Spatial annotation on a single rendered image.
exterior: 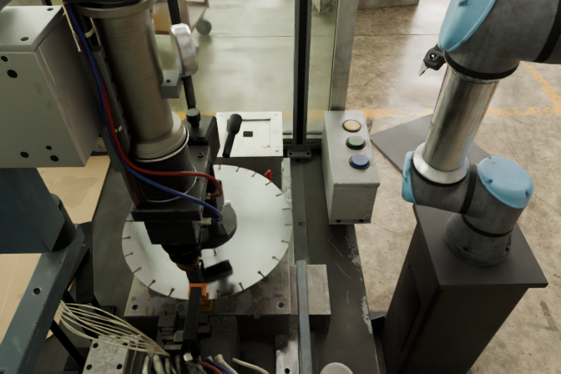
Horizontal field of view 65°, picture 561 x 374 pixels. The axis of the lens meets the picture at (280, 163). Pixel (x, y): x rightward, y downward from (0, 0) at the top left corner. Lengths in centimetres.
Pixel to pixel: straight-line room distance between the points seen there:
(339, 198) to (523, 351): 113
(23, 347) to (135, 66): 44
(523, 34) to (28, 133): 62
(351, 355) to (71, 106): 73
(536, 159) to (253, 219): 208
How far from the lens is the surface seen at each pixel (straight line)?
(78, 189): 132
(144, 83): 44
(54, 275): 77
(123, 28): 42
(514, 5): 71
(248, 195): 91
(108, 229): 120
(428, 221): 118
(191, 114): 59
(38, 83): 39
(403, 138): 257
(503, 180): 101
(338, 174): 104
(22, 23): 40
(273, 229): 86
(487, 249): 111
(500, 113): 299
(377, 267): 198
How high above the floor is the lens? 162
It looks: 44 degrees down
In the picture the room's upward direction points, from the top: 1 degrees counter-clockwise
